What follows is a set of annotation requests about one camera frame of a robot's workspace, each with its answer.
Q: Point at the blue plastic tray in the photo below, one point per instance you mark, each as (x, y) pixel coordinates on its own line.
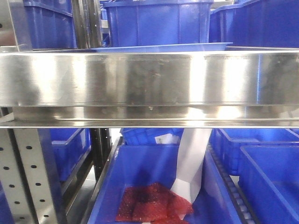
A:
(215, 46)

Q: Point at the stainless steel shelf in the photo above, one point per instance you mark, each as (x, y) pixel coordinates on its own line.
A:
(237, 87)

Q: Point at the blue crate with label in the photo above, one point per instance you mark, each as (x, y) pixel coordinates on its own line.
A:
(151, 136)

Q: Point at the white paper sheet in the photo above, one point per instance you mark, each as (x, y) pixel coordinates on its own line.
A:
(190, 159)

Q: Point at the blue bin with red bags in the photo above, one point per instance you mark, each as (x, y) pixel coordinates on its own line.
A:
(144, 165)

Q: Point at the blue bin behind lower right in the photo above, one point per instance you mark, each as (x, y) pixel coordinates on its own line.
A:
(226, 142)

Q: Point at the blue bin lower left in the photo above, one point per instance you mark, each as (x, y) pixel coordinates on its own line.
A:
(69, 145)

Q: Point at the blue bin upper centre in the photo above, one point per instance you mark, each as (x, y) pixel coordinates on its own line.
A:
(158, 22)

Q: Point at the red mesh bag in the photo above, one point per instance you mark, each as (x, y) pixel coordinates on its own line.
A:
(154, 204)

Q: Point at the blue bin upper left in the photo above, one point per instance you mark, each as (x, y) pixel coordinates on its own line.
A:
(51, 24)

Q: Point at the blue bin upper right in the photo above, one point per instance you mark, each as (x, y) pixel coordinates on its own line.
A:
(257, 23)

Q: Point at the perforated steel shelf post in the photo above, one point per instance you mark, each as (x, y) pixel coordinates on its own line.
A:
(29, 177)

